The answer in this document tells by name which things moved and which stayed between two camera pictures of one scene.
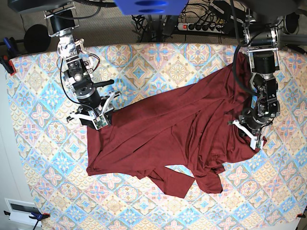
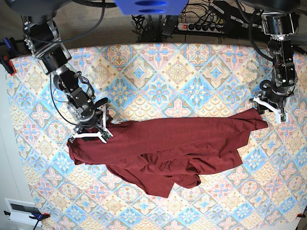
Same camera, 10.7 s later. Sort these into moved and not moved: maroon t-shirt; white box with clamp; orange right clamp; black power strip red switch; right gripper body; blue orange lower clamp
Moved: maroon t-shirt; right gripper body
Not moved: orange right clamp; blue orange lower clamp; black power strip red switch; white box with clamp
